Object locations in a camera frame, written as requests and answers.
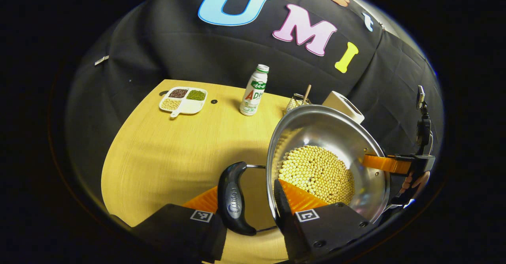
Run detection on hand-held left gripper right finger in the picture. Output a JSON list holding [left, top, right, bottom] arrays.
[[274, 179, 379, 264]]

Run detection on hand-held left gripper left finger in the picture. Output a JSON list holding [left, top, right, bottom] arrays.
[[111, 186, 228, 264]]

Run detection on steel pot with yellow beans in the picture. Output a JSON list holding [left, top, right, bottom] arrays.
[[217, 105, 392, 236]]

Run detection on white toaster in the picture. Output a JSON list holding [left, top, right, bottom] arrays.
[[322, 91, 365, 124]]

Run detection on white divided bean dish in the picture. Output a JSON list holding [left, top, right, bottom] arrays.
[[159, 87, 208, 118]]

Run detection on white drink bottle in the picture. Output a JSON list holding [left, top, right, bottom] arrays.
[[240, 64, 270, 116]]

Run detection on black backdrop cloth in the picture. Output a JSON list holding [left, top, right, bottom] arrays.
[[65, 0, 445, 162]]

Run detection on wire mesh basket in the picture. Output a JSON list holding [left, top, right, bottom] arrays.
[[285, 93, 313, 114]]

